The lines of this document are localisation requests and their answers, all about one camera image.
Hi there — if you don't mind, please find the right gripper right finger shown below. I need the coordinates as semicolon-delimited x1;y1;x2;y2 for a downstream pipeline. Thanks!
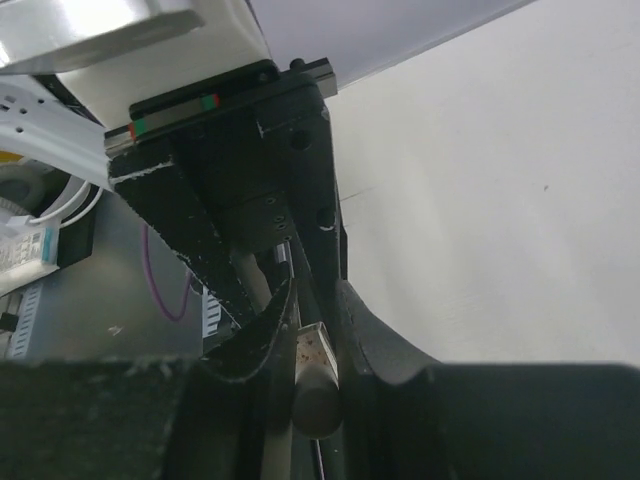
333;281;639;479

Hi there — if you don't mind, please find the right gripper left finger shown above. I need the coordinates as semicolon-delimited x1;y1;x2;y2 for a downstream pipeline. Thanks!
1;280;297;479

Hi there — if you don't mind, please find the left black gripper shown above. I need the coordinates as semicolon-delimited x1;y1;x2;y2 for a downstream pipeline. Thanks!
106;58;343;326

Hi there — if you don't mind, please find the white nail polish cap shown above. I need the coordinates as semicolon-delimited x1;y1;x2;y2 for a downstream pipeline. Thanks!
291;367;343;440

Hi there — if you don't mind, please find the clear nail polish bottle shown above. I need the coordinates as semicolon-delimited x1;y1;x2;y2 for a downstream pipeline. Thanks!
295;322;338;384

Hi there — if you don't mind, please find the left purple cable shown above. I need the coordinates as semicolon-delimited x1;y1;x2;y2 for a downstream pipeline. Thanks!
142;224;194;322

